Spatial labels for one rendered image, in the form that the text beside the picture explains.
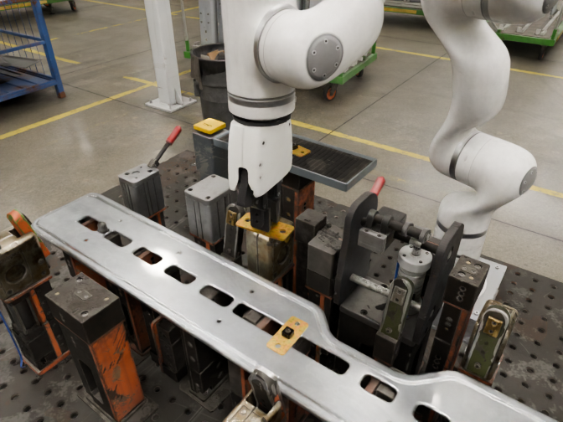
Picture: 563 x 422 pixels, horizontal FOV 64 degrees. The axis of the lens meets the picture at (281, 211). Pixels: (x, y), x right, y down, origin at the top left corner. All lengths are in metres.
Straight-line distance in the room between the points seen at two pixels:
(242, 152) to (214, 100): 2.98
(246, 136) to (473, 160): 0.61
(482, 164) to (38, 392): 1.11
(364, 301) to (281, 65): 0.59
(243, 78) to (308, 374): 0.48
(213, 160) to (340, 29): 0.77
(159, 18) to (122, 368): 3.70
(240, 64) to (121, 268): 0.60
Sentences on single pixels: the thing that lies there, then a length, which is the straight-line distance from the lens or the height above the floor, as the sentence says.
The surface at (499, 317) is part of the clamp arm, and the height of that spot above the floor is 1.10.
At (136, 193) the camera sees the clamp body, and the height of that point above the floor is 1.03.
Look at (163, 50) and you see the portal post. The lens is 4.47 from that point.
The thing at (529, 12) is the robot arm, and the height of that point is 1.50.
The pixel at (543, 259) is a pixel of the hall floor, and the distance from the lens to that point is 2.92.
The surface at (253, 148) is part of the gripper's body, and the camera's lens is 0.56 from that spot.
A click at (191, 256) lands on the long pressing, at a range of 1.01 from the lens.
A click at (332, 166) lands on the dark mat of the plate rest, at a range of 1.00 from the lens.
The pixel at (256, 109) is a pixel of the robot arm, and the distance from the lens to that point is 0.55.
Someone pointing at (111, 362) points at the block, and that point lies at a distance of 0.99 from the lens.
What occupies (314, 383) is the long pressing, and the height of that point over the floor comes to 1.00.
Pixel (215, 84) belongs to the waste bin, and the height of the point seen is 0.54.
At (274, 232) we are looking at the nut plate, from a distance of 0.66.
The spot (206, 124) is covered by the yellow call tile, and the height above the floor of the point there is 1.16.
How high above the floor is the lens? 1.63
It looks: 34 degrees down
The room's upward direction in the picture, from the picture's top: straight up
